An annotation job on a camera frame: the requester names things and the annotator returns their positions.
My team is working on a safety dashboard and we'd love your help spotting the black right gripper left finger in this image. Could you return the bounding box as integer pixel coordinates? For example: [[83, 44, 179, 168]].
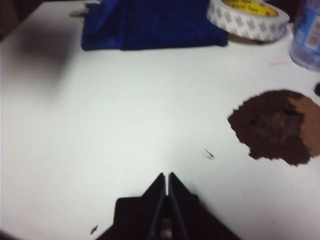
[[98, 172, 167, 240]]

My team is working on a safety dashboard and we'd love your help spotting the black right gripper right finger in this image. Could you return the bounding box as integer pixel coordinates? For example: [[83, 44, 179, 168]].
[[168, 171, 241, 240]]

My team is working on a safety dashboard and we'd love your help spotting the blue cloth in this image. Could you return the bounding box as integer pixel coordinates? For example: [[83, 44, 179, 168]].
[[81, 0, 229, 52]]

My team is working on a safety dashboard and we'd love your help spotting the white tape roll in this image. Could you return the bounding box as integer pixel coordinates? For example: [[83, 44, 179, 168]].
[[206, 0, 290, 42]]

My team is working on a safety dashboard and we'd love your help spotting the water bottle with barcode label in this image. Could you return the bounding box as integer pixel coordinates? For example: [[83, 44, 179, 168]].
[[289, 0, 320, 73]]

